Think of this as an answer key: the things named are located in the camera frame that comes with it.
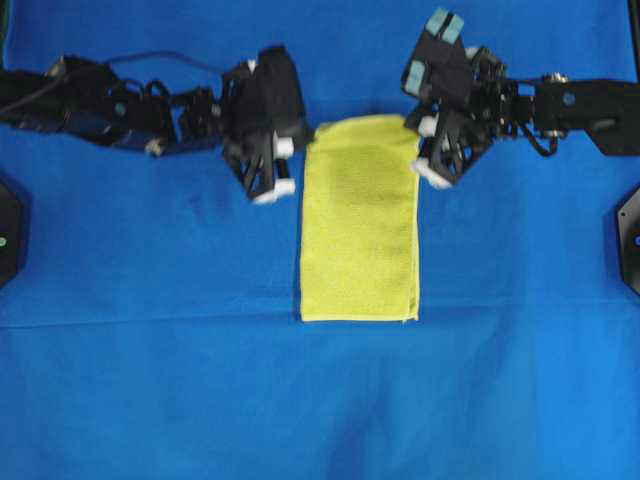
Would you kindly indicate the black near camera cable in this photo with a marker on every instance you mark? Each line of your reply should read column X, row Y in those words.
column 167, row 55

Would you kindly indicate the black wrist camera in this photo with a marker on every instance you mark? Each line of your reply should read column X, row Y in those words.
column 280, row 91
column 440, row 67

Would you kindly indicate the black near robot arm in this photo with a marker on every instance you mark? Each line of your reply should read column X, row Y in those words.
column 86, row 99

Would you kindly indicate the black near wrist camera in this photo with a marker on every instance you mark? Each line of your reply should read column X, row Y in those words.
column 280, row 91

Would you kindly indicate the black far robot arm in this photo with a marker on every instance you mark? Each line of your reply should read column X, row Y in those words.
column 606, row 110

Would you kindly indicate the black white far gripper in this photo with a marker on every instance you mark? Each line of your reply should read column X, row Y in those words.
column 450, row 144

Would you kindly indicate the black far wrist camera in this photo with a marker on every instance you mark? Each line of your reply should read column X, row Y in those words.
column 440, row 67

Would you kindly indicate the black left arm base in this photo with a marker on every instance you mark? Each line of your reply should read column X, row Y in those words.
column 15, row 227

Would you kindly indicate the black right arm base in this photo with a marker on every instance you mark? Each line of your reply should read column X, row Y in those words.
column 627, row 224

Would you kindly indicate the blue table cloth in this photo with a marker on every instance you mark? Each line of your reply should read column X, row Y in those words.
column 154, row 331

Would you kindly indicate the yellow-green microfiber towel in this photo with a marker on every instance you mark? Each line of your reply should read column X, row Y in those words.
column 359, row 257

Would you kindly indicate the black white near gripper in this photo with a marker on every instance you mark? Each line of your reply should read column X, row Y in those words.
column 257, row 155

